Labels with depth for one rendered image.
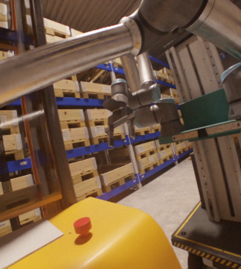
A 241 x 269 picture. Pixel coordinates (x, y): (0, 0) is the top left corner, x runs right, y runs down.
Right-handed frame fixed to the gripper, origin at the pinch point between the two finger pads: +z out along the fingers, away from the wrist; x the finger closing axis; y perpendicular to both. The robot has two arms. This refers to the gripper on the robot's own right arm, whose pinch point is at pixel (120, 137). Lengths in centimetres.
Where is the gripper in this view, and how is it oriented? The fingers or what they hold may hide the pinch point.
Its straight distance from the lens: 61.7
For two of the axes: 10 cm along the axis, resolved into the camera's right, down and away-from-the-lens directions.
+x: -7.1, 3.3, 6.2
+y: 7.0, 2.9, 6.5
